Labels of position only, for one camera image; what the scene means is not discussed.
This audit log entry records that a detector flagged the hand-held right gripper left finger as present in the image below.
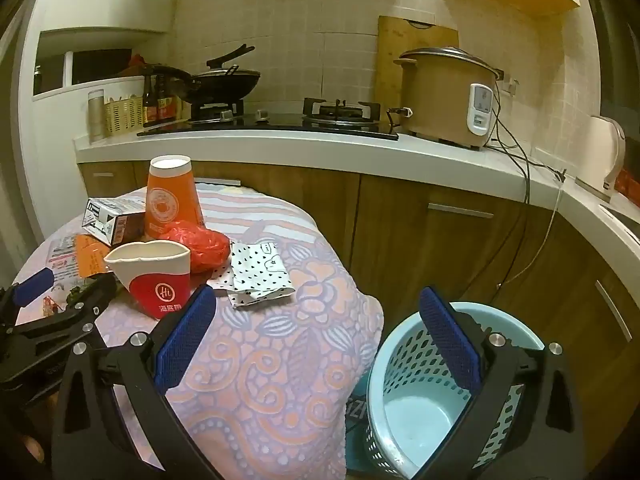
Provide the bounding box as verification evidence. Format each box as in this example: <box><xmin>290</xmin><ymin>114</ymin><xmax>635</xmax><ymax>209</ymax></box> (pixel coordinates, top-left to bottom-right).
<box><xmin>50</xmin><ymin>284</ymin><xmax>226</xmax><ymax>480</ymax></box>

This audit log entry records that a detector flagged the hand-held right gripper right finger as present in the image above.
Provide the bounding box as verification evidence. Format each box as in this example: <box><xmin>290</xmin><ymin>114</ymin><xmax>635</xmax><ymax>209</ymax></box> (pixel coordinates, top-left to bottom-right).
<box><xmin>419</xmin><ymin>287</ymin><xmax>593</xmax><ymax>480</ymax></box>

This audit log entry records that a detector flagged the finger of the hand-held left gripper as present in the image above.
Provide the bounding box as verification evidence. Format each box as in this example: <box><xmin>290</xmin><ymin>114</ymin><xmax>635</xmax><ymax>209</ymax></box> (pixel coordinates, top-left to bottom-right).
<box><xmin>0</xmin><ymin>267</ymin><xmax>55</xmax><ymax>333</ymax></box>
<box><xmin>10</xmin><ymin>272</ymin><xmax>118</xmax><ymax>348</ymax></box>

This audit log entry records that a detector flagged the printed paper flyer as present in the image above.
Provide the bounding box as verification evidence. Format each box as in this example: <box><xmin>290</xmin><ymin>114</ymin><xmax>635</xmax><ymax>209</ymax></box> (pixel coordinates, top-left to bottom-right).
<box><xmin>42</xmin><ymin>232</ymin><xmax>83</xmax><ymax>316</ymax></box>

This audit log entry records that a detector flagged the orange paper sheet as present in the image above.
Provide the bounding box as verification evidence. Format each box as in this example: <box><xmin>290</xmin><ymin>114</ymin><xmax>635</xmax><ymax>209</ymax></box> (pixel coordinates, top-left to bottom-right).
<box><xmin>75</xmin><ymin>234</ymin><xmax>121</xmax><ymax>278</ymax></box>

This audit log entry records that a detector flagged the white and red paper cup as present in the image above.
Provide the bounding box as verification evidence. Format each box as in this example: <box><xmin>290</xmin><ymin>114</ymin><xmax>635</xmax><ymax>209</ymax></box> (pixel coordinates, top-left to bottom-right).
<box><xmin>103</xmin><ymin>240</ymin><xmax>192</xmax><ymax>320</ymax></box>

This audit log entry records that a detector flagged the light blue perforated basket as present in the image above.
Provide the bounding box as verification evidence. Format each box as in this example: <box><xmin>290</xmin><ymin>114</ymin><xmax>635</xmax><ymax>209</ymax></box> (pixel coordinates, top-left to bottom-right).
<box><xmin>366</xmin><ymin>301</ymin><xmax>546</xmax><ymax>480</ymax></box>

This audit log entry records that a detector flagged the white and brown carton box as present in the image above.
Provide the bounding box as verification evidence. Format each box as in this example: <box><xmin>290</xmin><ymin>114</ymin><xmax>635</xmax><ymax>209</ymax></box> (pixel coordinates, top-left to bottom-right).
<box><xmin>81</xmin><ymin>197</ymin><xmax>148</xmax><ymax>247</ymax></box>

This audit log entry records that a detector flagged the red plastic bag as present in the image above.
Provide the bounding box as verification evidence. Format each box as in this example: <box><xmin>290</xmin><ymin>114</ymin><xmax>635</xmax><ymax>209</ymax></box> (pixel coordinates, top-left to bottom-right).
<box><xmin>156</xmin><ymin>220</ymin><xmax>232</xmax><ymax>275</ymax></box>

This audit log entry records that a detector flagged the polka dot white cloth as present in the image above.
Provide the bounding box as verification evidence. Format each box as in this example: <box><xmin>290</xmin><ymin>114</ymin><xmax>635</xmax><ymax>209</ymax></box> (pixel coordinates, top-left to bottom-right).
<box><xmin>206</xmin><ymin>241</ymin><xmax>295</xmax><ymax>308</ymax></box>

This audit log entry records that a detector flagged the orange paper cup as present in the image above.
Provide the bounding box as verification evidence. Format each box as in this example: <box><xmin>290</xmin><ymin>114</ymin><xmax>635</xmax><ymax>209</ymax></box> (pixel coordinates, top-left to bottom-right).
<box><xmin>144</xmin><ymin>155</ymin><xmax>206</xmax><ymax>241</ymax></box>

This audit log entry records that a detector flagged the pink patterned tablecloth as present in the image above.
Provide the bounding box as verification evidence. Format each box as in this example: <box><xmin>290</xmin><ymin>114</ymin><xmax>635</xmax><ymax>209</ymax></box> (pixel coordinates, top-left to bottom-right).
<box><xmin>12</xmin><ymin>182</ymin><xmax>386</xmax><ymax>480</ymax></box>

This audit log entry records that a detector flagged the steel canister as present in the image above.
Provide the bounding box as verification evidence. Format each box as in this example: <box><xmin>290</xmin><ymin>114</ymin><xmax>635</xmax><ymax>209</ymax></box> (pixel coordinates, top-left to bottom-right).
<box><xmin>87</xmin><ymin>89</ymin><xmax>106</xmax><ymax>143</ymax></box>

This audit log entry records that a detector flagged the yellow slotted basket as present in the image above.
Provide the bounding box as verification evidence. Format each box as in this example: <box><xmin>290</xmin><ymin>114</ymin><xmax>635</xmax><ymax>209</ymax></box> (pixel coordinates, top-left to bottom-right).
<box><xmin>103</xmin><ymin>96</ymin><xmax>146</xmax><ymax>136</ymax></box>

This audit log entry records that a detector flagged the dark sauce bottle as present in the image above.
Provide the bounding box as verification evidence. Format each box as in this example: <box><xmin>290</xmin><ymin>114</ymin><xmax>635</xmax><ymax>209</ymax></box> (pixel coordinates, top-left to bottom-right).
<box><xmin>142</xmin><ymin>74</ymin><xmax>161</xmax><ymax>128</ymax></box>
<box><xmin>159</xmin><ymin>74</ymin><xmax>177</xmax><ymax>122</ymax></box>

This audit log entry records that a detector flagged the white kitchen countertop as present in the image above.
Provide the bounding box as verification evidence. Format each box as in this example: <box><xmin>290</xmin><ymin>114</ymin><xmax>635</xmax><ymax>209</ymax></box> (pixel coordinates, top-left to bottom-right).
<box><xmin>74</xmin><ymin>125</ymin><xmax>640</xmax><ymax>261</ymax></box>

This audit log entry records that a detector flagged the black glass gas stove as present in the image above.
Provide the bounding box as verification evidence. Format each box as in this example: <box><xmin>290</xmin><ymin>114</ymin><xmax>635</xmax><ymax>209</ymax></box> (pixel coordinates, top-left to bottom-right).
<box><xmin>136</xmin><ymin>97</ymin><xmax>401</xmax><ymax>141</ymax></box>

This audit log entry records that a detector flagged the white electric kettle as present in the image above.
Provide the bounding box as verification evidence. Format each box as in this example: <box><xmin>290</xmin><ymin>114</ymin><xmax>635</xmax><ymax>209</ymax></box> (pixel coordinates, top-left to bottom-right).
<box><xmin>575</xmin><ymin>115</ymin><xmax>627</xmax><ymax>193</ymax></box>

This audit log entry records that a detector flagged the tan rice cooker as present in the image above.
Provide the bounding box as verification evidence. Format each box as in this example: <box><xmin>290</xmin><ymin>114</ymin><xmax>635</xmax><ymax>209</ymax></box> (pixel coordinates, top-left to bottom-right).
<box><xmin>392</xmin><ymin>47</ymin><xmax>501</xmax><ymax>151</ymax></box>

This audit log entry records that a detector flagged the black wok with lid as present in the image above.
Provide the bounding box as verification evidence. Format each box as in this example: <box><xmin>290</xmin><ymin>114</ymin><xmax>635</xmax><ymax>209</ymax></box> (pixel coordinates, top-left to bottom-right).
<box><xmin>190</xmin><ymin>44</ymin><xmax>262</xmax><ymax>103</ymax></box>

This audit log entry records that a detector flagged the wooden cutting board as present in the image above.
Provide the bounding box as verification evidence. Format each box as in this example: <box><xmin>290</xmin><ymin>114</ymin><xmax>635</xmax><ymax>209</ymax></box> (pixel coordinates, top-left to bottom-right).
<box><xmin>377</xmin><ymin>15</ymin><xmax>460</xmax><ymax>106</ymax></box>

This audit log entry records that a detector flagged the white cable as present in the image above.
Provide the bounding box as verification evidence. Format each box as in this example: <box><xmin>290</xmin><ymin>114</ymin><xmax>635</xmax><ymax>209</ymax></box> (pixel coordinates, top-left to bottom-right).
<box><xmin>497</xmin><ymin>167</ymin><xmax>568</xmax><ymax>288</ymax></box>

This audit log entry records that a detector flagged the black power cable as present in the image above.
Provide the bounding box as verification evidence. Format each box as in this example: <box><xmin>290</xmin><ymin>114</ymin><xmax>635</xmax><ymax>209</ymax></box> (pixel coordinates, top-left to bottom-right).
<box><xmin>487</xmin><ymin>95</ymin><xmax>532</xmax><ymax>291</ymax></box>

